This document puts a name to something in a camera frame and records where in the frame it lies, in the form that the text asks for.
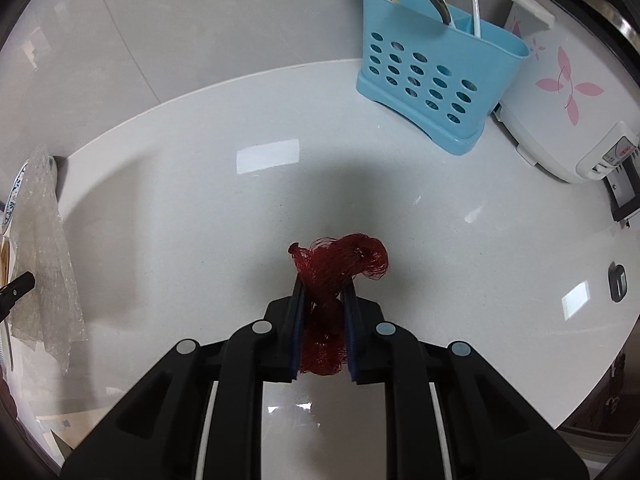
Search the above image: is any white flowered rice cooker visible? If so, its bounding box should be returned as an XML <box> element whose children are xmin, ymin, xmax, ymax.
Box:
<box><xmin>492</xmin><ymin>0</ymin><xmax>640</xmax><ymax>184</ymax></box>

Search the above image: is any red mesh net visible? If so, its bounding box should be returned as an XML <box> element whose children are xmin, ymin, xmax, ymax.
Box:
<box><xmin>287</xmin><ymin>232</ymin><xmax>390</xmax><ymax>377</ymax></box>

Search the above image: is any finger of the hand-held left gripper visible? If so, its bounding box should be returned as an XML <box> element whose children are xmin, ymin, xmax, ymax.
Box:
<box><xmin>0</xmin><ymin>271</ymin><xmax>36</xmax><ymax>323</ymax></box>

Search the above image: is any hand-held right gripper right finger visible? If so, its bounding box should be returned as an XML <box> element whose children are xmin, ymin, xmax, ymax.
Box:
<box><xmin>340</xmin><ymin>287</ymin><xmax>583</xmax><ymax>480</ymax></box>

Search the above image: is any light blue utensil holder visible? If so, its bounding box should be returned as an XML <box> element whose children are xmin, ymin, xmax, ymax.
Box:
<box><xmin>356</xmin><ymin>0</ymin><xmax>531</xmax><ymax>156</ymax></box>

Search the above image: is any blue white bowl and plate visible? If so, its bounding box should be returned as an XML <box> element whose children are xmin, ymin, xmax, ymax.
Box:
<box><xmin>0</xmin><ymin>157</ymin><xmax>56</xmax><ymax>233</ymax></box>

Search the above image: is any small black object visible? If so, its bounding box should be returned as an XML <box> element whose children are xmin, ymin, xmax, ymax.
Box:
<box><xmin>607</xmin><ymin>263</ymin><xmax>628</xmax><ymax>302</ymax></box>

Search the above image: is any clear bubble wrap sheet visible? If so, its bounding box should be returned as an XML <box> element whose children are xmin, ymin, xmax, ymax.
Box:
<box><xmin>9</xmin><ymin>142</ymin><xmax>87</xmax><ymax>373</ymax></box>

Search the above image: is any white black microwave oven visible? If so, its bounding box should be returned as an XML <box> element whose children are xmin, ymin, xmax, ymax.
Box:
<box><xmin>600</xmin><ymin>160</ymin><xmax>640</xmax><ymax>231</ymax></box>

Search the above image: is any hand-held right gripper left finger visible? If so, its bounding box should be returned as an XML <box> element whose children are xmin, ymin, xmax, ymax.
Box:
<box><xmin>60</xmin><ymin>275</ymin><xmax>308</xmax><ymax>480</ymax></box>

